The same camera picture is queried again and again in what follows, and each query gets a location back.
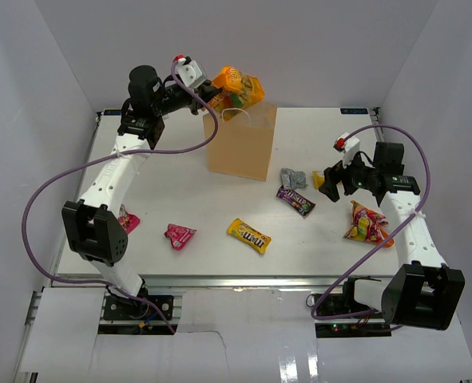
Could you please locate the yellow snack bar packet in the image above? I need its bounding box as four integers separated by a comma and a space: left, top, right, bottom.
312, 171, 325, 190

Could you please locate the pink candy packet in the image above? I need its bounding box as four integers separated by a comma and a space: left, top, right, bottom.
118, 204, 141, 234
164, 223, 196, 251

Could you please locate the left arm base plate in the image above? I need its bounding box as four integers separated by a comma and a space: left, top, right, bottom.
101, 292, 174, 321

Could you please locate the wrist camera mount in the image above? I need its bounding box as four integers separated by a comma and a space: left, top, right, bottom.
171, 55, 208, 89
334, 132, 360, 168

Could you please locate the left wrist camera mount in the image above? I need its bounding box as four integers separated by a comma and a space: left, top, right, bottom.
171, 55, 208, 89

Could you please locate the colourful Fox's candy bag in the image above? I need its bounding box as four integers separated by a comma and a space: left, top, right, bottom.
343, 200, 389, 246

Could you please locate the orange gummy snack bag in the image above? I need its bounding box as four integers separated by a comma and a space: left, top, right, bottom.
212, 65, 265, 122

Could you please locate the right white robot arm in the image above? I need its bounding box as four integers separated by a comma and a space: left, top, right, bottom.
319, 137, 465, 330

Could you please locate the brown M&M's packet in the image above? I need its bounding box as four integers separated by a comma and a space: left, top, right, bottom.
276, 186, 315, 217

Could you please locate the brown paper bag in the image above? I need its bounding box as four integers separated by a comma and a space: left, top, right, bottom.
206, 101, 278, 181

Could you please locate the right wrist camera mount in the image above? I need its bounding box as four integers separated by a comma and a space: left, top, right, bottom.
334, 132, 360, 168

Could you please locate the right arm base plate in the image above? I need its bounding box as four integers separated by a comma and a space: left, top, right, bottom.
315, 294, 391, 339

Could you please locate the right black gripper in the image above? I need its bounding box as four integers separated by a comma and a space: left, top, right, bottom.
319, 149, 380, 203

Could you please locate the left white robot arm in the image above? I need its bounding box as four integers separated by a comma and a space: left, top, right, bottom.
61, 57, 220, 318

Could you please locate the yellow M&M's packet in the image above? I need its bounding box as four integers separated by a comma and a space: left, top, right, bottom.
227, 219, 272, 255

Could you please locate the silver foil snack packet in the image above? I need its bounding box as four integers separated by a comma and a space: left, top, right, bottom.
280, 168, 307, 190

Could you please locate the aluminium table frame rail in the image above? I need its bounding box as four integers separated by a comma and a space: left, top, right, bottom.
50, 274, 396, 290

